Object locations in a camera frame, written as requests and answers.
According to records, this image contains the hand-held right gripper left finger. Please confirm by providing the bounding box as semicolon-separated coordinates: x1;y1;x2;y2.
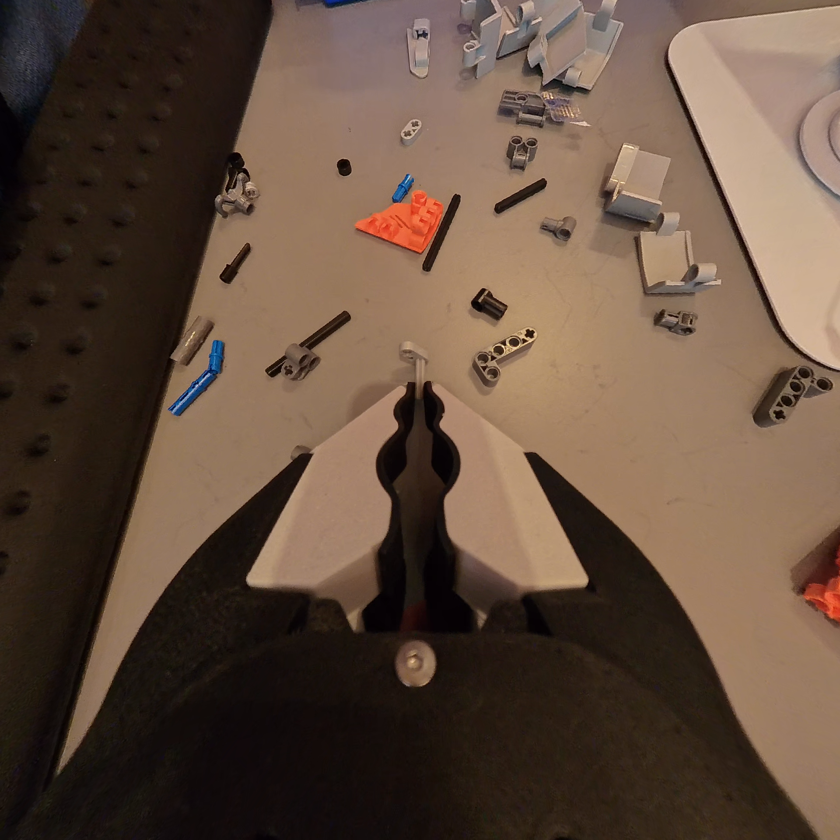
246;382;417;632

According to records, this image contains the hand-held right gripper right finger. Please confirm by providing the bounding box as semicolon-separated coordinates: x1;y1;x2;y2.
423;382;589;632

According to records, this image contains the small light grey link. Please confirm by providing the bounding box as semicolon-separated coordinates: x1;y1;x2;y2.
399;341;431;400

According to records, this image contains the grey angled beam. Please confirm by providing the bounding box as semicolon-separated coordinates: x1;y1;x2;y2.
471;327;539;387

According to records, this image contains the long black axle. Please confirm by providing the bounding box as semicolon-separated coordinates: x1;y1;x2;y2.
264;310;352;378

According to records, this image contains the blue angled pin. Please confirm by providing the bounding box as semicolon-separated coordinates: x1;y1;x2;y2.
168;340;226;416

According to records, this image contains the silver tube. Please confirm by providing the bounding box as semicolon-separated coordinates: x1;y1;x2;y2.
171;316;215;366

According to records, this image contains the dark grey short beam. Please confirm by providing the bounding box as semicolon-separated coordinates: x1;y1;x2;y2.
751;365;834;427

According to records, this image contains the light grey curved panel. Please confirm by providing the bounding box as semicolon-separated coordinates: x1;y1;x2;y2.
634;213;721;294

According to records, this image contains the large orange wedge panel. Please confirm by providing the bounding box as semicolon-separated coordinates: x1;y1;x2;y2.
354;192;444;253

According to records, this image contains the small orange wedge panel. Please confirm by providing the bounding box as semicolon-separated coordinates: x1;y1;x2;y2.
802;551;840;621

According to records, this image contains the short black axle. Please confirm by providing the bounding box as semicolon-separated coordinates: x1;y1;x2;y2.
493;178;547;214

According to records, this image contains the silver branched connector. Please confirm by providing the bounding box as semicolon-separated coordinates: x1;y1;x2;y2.
214;174;261;219

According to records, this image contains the light grey box panel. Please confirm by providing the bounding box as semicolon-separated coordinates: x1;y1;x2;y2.
602;143;672;227

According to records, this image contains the dark grey pin joiner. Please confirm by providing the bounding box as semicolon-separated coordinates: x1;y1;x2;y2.
497;90;547;127

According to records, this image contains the small clear plastic bag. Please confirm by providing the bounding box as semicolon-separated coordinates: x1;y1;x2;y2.
543;92;592;129

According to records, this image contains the narrow light grey panel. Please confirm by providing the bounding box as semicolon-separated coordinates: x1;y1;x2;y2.
406;18;435;80

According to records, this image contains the pile of light grey panels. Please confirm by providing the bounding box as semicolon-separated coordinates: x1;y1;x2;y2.
459;0;624;91

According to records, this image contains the blue denim trouser leg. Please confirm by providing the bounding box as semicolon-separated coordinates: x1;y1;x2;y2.
0;0;73;126

